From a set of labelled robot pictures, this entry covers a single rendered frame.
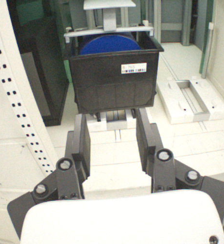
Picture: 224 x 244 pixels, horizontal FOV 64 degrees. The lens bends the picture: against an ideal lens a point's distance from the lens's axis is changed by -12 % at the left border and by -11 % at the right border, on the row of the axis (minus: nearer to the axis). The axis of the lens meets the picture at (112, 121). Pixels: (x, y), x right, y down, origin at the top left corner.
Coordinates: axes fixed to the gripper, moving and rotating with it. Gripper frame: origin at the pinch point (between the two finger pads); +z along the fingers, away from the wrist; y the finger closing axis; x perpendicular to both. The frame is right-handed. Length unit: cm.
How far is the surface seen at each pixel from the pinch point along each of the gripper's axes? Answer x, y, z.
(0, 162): -20.0, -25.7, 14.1
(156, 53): -8.1, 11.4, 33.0
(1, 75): 0.5, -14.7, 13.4
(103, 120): -28.7, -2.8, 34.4
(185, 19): -15, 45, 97
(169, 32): -25, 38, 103
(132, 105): -23.3, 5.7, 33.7
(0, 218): -54, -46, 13
